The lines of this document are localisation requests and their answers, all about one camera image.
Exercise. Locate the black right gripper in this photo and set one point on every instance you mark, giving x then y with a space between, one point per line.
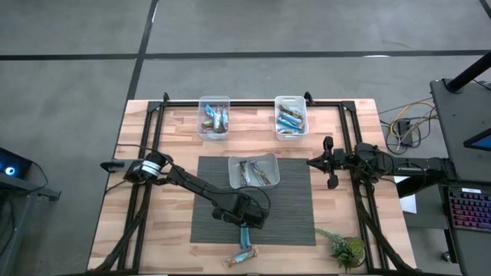
334 161

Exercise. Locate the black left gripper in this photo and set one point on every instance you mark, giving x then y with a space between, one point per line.
245 211

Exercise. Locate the blue yellow granola bar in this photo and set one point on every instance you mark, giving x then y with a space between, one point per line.
244 173

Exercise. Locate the dark blue granola bar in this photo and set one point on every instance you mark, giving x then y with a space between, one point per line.
260 172

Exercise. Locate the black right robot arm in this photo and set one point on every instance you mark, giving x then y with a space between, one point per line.
414 166

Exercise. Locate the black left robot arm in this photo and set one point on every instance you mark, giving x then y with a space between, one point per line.
192 184

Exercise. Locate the granola bar with oat picture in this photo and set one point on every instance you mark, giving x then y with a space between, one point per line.
240 257

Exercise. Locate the orange granola bar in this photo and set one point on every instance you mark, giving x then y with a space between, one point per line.
290 109

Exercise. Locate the dark woven placemat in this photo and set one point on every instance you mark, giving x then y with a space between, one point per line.
291 207

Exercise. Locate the clear plastic bin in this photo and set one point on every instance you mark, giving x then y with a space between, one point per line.
203 134

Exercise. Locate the black power adapter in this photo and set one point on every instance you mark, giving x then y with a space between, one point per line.
404 130

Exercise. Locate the artificial potted plant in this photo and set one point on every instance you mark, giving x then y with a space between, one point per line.
347 251

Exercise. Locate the white paper sheet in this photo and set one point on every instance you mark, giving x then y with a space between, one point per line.
409 203

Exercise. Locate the black diagonal strut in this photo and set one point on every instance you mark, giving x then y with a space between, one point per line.
418 188

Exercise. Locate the grey operator desk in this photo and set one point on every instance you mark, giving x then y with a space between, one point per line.
452 126

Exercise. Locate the black computer mouse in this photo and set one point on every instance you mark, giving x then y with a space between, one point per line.
445 257

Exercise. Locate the backlit keyboard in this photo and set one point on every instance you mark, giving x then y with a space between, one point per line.
470 209

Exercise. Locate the dark tablet screen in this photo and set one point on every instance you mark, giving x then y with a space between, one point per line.
481 142

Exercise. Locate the black vertical pole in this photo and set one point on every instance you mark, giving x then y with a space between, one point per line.
470 73

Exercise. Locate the grey keyboard desk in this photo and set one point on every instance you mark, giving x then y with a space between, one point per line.
472 249

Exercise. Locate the grey side stand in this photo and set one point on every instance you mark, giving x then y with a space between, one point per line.
27 188

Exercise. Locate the black computer with blue light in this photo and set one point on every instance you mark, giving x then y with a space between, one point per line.
11 163

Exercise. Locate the black aluminium table frame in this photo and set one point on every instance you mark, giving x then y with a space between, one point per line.
253 103

